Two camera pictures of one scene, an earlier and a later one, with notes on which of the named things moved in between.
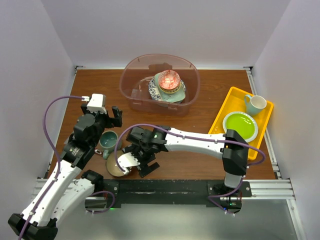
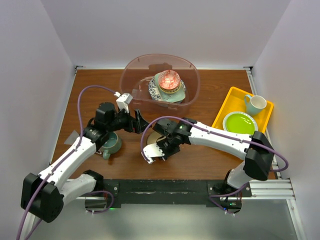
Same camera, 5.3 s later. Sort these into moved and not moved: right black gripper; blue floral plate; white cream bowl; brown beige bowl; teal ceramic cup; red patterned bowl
Moved: right black gripper; brown beige bowl
Not moved: blue floral plate; white cream bowl; red patterned bowl; teal ceramic cup
